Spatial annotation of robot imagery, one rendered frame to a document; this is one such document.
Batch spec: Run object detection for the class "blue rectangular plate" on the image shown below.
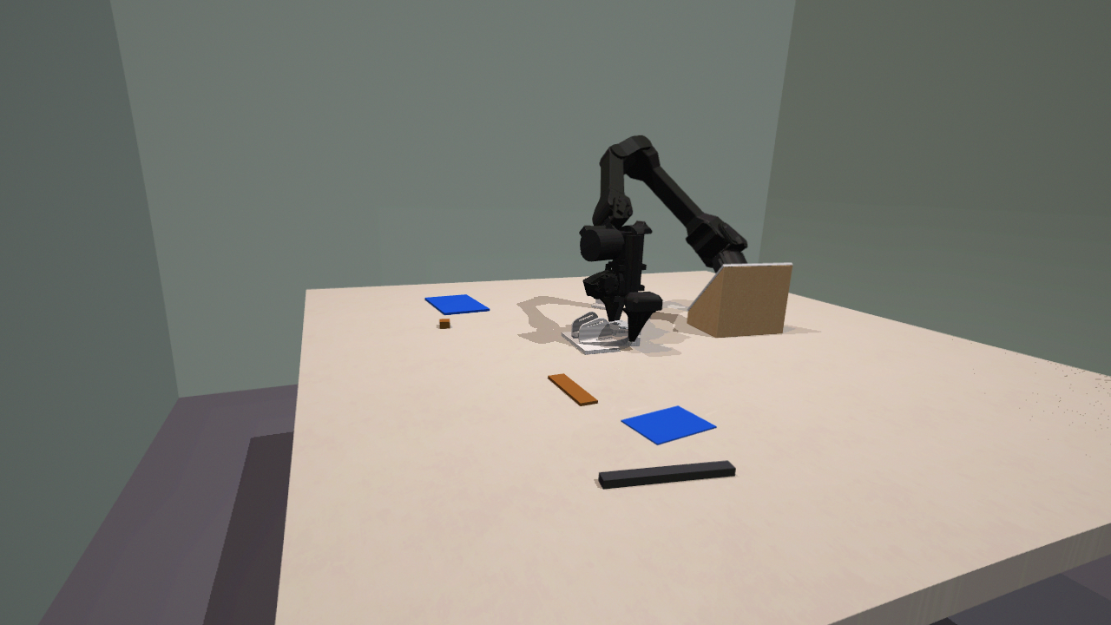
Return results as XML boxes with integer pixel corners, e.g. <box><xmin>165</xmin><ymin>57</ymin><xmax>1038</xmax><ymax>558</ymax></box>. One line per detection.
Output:
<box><xmin>426</xmin><ymin>294</ymin><xmax>490</xmax><ymax>315</ymax></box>

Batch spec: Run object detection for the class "black flat bar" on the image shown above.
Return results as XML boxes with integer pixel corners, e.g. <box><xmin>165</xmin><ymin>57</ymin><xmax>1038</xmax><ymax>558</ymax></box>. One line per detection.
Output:
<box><xmin>598</xmin><ymin>460</ymin><xmax>735</xmax><ymax>490</ymax></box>

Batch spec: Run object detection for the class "brown flat bar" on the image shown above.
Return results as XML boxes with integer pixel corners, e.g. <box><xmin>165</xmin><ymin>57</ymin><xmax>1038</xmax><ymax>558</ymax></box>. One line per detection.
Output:
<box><xmin>548</xmin><ymin>373</ymin><xmax>598</xmax><ymax>406</ymax></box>

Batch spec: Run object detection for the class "blue flat square plate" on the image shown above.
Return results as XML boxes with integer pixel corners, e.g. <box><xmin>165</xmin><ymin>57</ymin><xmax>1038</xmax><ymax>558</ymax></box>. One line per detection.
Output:
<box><xmin>621</xmin><ymin>405</ymin><xmax>717</xmax><ymax>445</ymax></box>

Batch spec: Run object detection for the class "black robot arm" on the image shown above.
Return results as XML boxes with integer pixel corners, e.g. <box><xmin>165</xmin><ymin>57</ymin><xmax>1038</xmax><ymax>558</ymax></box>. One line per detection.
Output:
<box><xmin>579</xmin><ymin>135</ymin><xmax>747</xmax><ymax>299</ymax></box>

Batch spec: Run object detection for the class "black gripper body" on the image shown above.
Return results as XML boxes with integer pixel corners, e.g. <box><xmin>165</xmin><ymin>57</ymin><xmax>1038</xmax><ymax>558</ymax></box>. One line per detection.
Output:
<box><xmin>604</xmin><ymin>259</ymin><xmax>663</xmax><ymax>312</ymax></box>

